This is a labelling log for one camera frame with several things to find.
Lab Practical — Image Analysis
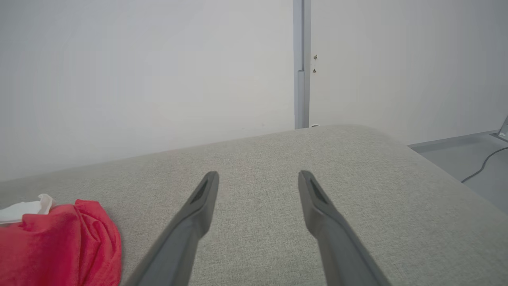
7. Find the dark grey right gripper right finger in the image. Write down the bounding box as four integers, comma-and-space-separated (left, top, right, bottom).
298, 170, 392, 286

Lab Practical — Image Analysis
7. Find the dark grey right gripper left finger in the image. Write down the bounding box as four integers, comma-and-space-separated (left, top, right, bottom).
125, 171, 220, 286

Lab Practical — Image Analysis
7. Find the red and white garment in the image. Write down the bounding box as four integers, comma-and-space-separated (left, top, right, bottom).
0, 193, 122, 286

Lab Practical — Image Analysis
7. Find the grey flat device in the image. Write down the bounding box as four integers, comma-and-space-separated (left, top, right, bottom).
492, 115, 508, 142

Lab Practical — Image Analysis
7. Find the thin black floor cable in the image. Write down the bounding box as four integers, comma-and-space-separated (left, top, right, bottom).
461, 146, 508, 184

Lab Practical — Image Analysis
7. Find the grey metal bracket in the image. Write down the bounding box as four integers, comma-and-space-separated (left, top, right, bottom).
293, 0, 312, 129

